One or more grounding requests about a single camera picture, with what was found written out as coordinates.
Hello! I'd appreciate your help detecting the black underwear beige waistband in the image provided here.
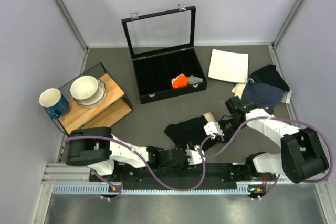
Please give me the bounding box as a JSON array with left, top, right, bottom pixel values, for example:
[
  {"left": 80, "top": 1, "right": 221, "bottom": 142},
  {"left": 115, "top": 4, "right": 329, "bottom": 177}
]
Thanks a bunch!
[{"left": 164, "top": 112, "right": 216, "bottom": 150}]

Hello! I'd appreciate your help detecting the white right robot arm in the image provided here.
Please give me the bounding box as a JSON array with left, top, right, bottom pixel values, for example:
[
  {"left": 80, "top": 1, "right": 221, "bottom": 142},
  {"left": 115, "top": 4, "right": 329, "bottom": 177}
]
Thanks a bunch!
[{"left": 219, "top": 97, "right": 333, "bottom": 184}]

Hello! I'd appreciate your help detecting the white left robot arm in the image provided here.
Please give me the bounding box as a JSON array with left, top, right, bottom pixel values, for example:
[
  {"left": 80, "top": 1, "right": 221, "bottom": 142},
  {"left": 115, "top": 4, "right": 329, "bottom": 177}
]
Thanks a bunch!
[{"left": 66, "top": 127, "right": 204, "bottom": 180}]

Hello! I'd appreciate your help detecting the navy blue underwear in pile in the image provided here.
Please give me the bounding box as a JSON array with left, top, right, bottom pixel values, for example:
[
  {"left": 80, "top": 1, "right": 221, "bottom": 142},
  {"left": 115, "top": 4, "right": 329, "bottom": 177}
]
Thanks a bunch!
[{"left": 241, "top": 78, "right": 285, "bottom": 108}]

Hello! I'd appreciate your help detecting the grey rolled underwear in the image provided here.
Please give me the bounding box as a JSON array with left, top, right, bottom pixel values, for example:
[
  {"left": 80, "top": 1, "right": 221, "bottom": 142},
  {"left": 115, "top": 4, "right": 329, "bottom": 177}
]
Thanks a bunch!
[{"left": 188, "top": 75, "right": 203, "bottom": 85}]

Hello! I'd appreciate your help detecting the black underwear in pile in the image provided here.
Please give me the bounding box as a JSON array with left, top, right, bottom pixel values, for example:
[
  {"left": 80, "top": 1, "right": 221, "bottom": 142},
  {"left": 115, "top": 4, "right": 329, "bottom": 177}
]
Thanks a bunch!
[{"left": 248, "top": 64, "right": 290, "bottom": 92}]

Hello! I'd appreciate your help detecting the orange rolled underwear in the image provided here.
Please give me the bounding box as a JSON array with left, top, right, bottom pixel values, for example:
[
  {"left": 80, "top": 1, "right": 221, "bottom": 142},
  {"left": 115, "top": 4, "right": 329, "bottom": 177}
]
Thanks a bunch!
[{"left": 171, "top": 73, "right": 188, "bottom": 89}]

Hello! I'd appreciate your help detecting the beige cloth in pile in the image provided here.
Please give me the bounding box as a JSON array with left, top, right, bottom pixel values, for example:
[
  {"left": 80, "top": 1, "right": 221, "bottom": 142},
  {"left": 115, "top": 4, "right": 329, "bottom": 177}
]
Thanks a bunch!
[{"left": 232, "top": 83, "right": 247, "bottom": 99}]

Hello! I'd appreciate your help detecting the white square plate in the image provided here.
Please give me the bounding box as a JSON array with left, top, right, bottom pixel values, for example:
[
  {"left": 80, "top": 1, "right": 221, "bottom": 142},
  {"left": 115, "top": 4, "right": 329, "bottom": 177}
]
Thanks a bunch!
[{"left": 208, "top": 49, "right": 249, "bottom": 83}]

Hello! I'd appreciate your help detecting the white cloth in pile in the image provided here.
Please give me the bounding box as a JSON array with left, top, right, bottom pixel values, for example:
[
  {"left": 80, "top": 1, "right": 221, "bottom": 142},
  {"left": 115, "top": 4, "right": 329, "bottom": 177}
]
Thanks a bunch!
[{"left": 281, "top": 90, "right": 292, "bottom": 104}]

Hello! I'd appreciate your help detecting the wooden black-framed shelf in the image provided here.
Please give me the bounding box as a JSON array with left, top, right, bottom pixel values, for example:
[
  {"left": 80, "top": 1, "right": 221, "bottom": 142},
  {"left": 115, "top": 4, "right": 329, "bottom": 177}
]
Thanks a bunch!
[{"left": 46, "top": 62, "right": 133, "bottom": 135}]

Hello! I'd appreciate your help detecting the white scalloped saucer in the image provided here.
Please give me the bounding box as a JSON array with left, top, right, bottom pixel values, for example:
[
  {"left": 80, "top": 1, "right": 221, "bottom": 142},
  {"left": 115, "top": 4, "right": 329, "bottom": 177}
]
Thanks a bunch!
[{"left": 74, "top": 79, "right": 107, "bottom": 108}]

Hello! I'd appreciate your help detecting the black glass-lid storage box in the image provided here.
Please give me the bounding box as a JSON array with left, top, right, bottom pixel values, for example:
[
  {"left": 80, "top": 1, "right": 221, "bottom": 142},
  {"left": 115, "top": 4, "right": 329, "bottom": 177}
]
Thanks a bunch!
[{"left": 121, "top": 4, "right": 207, "bottom": 104}]

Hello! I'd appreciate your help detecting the white ceramic bowl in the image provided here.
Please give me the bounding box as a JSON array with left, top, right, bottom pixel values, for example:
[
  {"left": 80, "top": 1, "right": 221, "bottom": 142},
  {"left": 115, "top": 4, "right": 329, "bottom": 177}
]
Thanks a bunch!
[{"left": 70, "top": 76, "right": 99, "bottom": 100}]

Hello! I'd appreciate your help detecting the blue mug white inside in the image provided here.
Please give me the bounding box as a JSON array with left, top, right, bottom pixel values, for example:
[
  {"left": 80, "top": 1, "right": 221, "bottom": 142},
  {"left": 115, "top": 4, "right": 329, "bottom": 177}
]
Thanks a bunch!
[{"left": 39, "top": 88, "right": 70, "bottom": 119}]

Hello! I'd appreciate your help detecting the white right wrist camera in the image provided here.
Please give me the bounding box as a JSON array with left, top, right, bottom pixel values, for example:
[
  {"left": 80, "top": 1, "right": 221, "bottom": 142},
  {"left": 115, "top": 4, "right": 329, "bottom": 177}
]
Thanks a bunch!
[{"left": 203, "top": 121, "right": 224, "bottom": 137}]

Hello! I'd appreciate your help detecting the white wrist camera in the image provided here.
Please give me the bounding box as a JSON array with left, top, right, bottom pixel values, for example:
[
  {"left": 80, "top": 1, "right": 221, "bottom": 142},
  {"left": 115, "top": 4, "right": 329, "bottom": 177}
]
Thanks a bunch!
[
  {"left": 203, "top": 121, "right": 224, "bottom": 137},
  {"left": 185, "top": 143, "right": 206, "bottom": 166}
]

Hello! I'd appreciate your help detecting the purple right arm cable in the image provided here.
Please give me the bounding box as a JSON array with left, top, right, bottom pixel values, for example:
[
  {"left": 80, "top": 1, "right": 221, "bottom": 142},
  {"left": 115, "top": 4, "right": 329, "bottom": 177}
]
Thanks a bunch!
[{"left": 198, "top": 118, "right": 333, "bottom": 200}]

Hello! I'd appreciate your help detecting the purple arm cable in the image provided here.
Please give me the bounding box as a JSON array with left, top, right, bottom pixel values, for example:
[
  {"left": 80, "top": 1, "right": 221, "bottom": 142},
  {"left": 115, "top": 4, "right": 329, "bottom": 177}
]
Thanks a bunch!
[
  {"left": 64, "top": 136, "right": 207, "bottom": 200},
  {"left": 198, "top": 118, "right": 333, "bottom": 200}
]

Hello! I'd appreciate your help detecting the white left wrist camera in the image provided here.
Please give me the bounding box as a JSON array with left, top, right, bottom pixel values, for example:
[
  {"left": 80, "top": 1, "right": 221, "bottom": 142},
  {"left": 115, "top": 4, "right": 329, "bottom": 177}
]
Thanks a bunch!
[{"left": 185, "top": 143, "right": 206, "bottom": 166}]

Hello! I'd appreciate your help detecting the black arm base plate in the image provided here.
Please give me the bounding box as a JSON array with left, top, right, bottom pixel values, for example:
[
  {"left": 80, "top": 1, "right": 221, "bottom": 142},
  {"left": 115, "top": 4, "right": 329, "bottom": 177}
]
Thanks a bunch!
[{"left": 103, "top": 163, "right": 251, "bottom": 189}]

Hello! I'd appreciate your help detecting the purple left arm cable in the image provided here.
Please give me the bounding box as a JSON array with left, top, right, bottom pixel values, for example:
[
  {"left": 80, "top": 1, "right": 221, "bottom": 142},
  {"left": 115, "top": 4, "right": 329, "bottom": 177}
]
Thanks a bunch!
[{"left": 64, "top": 136, "right": 207, "bottom": 200}]

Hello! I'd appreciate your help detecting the grey slotted cable duct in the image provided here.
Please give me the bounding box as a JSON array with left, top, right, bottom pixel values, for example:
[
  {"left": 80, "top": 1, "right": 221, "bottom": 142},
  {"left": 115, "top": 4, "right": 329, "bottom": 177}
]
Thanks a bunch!
[{"left": 52, "top": 182, "right": 262, "bottom": 195}]

